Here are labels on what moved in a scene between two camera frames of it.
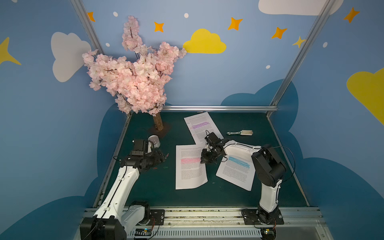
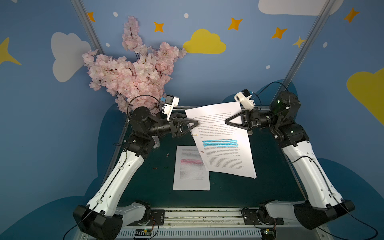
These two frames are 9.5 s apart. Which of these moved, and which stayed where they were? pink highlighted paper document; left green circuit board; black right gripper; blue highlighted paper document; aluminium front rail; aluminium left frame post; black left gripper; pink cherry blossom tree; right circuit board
Moved: black left gripper; black right gripper; blue highlighted paper document
Stayed: aluminium left frame post; pink cherry blossom tree; aluminium front rail; pink highlighted paper document; right circuit board; left green circuit board
